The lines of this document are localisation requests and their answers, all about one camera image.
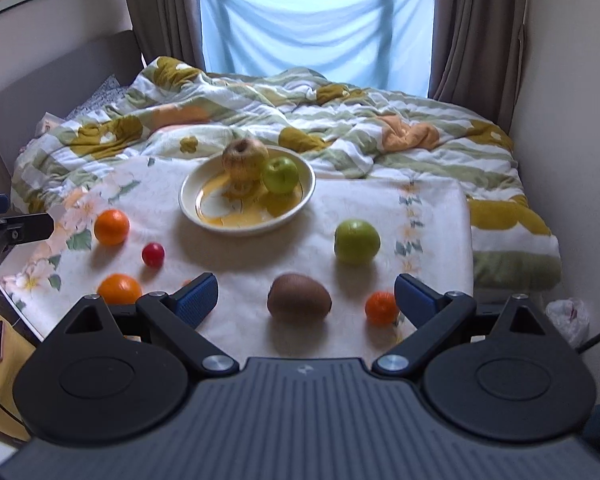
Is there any small tangerine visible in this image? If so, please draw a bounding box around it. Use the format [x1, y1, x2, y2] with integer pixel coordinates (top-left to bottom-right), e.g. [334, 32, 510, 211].
[364, 290, 400, 326]

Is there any red cherry tomato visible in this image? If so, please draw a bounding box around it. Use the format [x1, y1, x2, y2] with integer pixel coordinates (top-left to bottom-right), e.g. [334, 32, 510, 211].
[141, 242, 166, 268]

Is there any white floral cloth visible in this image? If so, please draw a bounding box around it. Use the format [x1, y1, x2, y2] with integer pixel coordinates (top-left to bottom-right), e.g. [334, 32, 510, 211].
[0, 154, 477, 357]

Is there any dotted grey pillow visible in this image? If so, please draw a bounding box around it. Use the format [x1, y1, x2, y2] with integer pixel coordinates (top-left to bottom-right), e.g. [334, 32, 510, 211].
[64, 74, 132, 122]

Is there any brown curtain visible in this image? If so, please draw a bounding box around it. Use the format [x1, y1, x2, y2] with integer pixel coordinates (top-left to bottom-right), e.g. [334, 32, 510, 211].
[426, 0, 529, 134]
[119, 0, 207, 73]

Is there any small green apple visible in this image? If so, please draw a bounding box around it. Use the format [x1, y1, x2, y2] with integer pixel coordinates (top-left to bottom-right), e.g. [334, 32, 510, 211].
[261, 156, 300, 195]

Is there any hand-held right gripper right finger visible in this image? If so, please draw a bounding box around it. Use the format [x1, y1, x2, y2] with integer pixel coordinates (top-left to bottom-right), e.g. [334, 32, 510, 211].
[372, 273, 549, 376]

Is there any orange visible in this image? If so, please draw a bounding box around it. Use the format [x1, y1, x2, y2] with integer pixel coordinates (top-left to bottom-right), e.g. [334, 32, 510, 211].
[96, 273, 144, 306]
[93, 208, 131, 247]

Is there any white plastic bag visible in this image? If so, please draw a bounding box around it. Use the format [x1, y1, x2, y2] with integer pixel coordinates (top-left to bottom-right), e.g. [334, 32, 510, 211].
[544, 298, 591, 349]

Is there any large green apple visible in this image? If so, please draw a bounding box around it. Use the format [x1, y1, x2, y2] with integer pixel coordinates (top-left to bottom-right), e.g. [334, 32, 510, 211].
[333, 218, 382, 266]

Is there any cream bowl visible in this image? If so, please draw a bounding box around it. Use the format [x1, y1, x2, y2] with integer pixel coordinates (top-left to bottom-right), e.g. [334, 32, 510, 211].
[178, 144, 317, 236]

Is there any brown kiwi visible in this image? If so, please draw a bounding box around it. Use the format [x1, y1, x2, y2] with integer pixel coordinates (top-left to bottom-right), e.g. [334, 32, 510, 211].
[266, 273, 333, 320]

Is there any striped floral blanket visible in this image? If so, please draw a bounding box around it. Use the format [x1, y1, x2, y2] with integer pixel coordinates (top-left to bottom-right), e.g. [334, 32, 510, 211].
[10, 55, 564, 292]

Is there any light blue window cloth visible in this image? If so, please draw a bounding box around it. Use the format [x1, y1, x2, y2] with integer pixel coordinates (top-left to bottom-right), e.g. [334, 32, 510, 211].
[197, 0, 437, 99]

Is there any white packet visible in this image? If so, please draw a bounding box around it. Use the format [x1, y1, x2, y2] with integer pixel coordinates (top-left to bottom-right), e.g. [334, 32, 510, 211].
[34, 113, 64, 137]

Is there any wrinkled brown apple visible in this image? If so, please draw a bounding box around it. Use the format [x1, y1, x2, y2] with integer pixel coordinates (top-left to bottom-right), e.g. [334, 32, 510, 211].
[222, 138, 270, 181]

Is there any grey bed headboard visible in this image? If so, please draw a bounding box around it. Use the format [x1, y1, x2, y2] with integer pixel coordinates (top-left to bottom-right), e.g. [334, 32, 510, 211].
[0, 30, 144, 197]

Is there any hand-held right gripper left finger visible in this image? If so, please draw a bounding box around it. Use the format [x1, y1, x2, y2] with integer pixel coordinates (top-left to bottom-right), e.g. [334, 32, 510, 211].
[62, 272, 241, 376]

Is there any yellow table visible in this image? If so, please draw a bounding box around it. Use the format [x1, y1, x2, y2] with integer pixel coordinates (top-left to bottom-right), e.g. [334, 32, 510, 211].
[0, 302, 39, 442]

